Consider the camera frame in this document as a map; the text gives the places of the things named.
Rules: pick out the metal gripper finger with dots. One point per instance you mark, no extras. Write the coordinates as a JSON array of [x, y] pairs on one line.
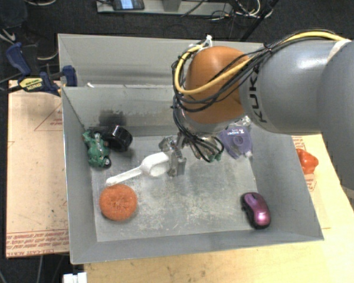
[[164, 144], [177, 167]]

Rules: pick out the white plastic scoop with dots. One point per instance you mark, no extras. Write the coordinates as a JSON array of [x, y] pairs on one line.
[[153, 164]]

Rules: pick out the grey metal bin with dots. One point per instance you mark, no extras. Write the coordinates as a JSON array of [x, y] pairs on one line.
[[194, 205]]

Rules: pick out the lavender plastic device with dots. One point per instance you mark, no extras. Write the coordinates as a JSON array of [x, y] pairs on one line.
[[236, 143]]

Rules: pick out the green toy car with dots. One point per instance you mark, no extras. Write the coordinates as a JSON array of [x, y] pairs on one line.
[[96, 151]]

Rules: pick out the orange round scrubber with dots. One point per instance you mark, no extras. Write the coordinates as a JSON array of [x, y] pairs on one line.
[[118, 202]]

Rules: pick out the purple computer mouse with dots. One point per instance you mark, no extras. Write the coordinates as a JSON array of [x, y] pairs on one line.
[[257, 211]]

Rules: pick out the brown cardboard board red print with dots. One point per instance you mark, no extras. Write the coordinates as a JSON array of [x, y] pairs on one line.
[[35, 169]]

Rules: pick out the person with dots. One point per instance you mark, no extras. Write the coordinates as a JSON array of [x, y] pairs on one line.
[[9, 10]]

